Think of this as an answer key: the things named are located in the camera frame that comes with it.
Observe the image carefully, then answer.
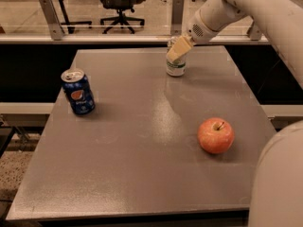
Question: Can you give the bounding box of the middle metal railing bracket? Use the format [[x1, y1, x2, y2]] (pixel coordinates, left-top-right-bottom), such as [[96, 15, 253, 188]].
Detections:
[[170, 0, 184, 36]]

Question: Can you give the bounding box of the metal railing bracket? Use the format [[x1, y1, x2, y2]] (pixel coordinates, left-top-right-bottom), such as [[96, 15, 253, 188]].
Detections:
[[39, 0, 64, 41], [170, 0, 184, 36], [247, 22, 262, 41]]

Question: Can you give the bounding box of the right metal railing bracket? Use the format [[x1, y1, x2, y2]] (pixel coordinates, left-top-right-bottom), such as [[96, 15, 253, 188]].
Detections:
[[247, 22, 262, 41]]

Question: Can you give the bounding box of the black office chair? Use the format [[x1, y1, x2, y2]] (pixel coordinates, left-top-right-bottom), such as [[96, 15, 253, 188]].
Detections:
[[99, 0, 146, 34]]

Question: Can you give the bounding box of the left metal railing bracket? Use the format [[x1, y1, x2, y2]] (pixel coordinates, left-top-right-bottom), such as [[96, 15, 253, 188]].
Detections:
[[39, 0, 64, 41]]

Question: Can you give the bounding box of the black stand leg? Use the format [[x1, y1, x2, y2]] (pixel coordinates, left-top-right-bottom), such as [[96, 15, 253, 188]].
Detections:
[[58, 0, 92, 34]]

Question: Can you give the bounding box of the blue pepsi can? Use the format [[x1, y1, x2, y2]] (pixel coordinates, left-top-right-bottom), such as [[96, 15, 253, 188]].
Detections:
[[61, 68, 95, 115]]

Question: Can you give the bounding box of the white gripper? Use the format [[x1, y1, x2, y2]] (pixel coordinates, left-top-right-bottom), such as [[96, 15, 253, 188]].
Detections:
[[167, 9, 220, 62]]

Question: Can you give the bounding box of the red apple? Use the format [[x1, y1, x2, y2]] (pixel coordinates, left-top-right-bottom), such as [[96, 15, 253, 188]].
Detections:
[[197, 117, 235, 154]]

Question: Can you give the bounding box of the white green 7up can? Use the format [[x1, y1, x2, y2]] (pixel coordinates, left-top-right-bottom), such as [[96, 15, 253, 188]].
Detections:
[[166, 36, 186, 77]]

